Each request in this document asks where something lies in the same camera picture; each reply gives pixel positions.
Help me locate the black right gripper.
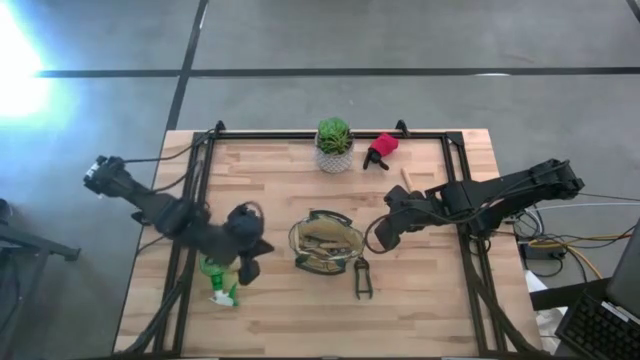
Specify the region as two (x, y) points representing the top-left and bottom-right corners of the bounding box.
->
(374, 184), (444, 252)

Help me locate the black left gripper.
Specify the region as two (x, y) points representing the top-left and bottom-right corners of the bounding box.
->
(224, 203), (276, 287)

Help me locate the green spray bottle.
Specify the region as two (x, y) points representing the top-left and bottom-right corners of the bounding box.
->
(199, 254), (241, 308)

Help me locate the beige green-trimmed gardening bag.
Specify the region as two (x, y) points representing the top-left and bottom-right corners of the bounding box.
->
(287, 209), (366, 277)

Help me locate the red and black glove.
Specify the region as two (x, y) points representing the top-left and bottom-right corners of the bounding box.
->
(362, 131), (401, 173)

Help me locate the wooden-handled hand fork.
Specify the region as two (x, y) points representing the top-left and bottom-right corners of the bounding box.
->
(299, 234), (352, 257)

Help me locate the succulent in white patterned pot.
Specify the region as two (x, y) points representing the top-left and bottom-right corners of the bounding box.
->
(314, 116), (356, 175)

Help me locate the black power box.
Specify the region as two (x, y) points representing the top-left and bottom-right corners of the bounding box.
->
(519, 241), (554, 262)

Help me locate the white paper sheet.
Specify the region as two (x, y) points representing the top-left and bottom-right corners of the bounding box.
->
(523, 268), (570, 352)

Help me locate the black metal stand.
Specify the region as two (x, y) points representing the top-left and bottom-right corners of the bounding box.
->
(0, 197), (82, 360)

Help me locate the black laptop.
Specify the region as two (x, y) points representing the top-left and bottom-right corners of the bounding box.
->
(554, 218), (640, 360)

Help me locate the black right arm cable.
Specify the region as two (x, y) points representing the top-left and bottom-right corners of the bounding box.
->
(363, 214), (402, 255)

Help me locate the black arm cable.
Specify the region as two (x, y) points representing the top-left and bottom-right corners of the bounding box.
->
(363, 214), (402, 255)
(121, 127), (217, 196)

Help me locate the black aluminium table frame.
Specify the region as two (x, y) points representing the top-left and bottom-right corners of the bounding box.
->
(118, 119), (547, 359)

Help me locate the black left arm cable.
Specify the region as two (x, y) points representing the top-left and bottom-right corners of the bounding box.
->
(121, 127), (217, 196)

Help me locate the yellow cable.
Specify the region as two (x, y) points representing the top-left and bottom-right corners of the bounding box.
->
(526, 233), (637, 281)

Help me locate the white cable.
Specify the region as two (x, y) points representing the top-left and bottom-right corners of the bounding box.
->
(528, 201), (640, 215)

